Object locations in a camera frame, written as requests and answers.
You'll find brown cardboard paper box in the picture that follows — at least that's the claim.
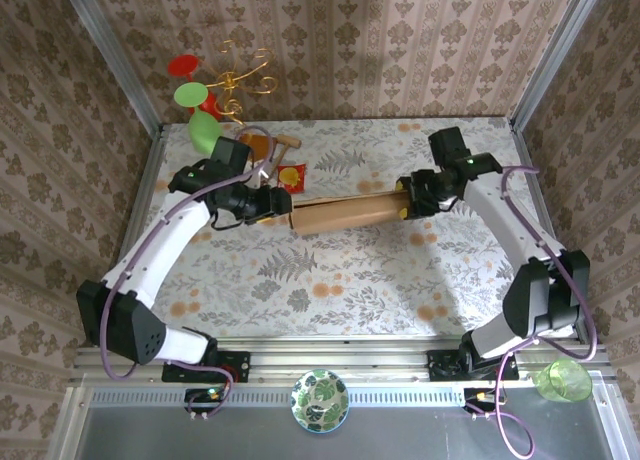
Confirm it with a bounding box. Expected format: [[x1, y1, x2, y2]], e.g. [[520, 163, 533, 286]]
[[289, 189, 416, 237]]

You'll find red snack packet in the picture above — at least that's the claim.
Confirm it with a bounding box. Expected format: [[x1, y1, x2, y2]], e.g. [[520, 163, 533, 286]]
[[276, 162, 308, 195]]

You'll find small wooden mallet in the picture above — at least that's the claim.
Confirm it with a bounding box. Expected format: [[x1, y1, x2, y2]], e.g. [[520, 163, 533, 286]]
[[264, 134, 301, 181]]

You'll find green plastic wine glass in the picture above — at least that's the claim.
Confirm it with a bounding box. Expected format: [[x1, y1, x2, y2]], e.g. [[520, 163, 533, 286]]
[[173, 82, 224, 154]]

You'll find floral tablecloth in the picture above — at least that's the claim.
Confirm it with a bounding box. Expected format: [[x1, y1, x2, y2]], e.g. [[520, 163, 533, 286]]
[[117, 117, 576, 339]]

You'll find red plastic wine glass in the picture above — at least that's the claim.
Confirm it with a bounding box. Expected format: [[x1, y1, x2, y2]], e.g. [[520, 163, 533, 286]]
[[167, 54, 221, 121]]

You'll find leaf pattern bowl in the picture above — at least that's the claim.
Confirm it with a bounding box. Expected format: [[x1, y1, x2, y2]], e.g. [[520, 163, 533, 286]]
[[291, 368, 351, 435]]

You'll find small left connector board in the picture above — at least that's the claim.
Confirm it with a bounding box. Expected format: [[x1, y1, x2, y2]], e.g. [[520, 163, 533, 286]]
[[184, 387, 226, 421]]

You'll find small connector board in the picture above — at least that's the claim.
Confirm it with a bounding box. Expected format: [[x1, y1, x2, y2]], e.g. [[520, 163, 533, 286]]
[[184, 387, 226, 421], [463, 387, 506, 421]]

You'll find small right connector board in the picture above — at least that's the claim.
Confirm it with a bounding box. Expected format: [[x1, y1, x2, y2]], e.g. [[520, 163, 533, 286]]
[[463, 387, 506, 421]]

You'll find grey metal shelf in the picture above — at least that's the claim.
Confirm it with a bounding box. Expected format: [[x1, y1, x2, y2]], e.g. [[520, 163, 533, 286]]
[[47, 384, 636, 460]]

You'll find green transparent plastic cup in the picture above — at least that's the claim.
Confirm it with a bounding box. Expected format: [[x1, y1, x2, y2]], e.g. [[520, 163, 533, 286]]
[[534, 358, 594, 405]]

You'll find gold wire glass rack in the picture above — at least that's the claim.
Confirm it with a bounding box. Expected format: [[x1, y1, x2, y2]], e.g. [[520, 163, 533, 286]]
[[202, 39, 280, 181]]

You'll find aluminium table side rail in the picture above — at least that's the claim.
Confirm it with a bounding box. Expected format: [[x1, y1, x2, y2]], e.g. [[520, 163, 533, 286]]
[[92, 124, 169, 349], [509, 119, 591, 344]]

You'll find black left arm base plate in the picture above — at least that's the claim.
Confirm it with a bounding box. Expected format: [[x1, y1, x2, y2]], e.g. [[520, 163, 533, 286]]
[[161, 350, 251, 384]]

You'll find aluminium front rail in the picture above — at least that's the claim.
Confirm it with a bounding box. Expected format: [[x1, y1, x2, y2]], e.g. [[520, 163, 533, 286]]
[[69, 344, 614, 384]]

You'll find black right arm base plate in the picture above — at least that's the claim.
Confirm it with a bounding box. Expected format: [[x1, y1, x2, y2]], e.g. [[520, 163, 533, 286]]
[[427, 348, 520, 382]]

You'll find aluminium frame post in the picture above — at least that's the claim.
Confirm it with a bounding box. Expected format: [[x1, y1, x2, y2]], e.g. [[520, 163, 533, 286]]
[[57, 0, 164, 136], [509, 0, 609, 131]]

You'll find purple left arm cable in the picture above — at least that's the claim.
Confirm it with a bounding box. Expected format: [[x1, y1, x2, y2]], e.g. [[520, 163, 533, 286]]
[[99, 124, 276, 421]]

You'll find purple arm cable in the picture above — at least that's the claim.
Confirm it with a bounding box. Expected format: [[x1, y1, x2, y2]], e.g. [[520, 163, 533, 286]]
[[464, 164, 599, 456], [99, 124, 276, 421]]

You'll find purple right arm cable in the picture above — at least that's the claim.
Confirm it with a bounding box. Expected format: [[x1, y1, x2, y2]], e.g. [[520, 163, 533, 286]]
[[464, 164, 599, 456]]

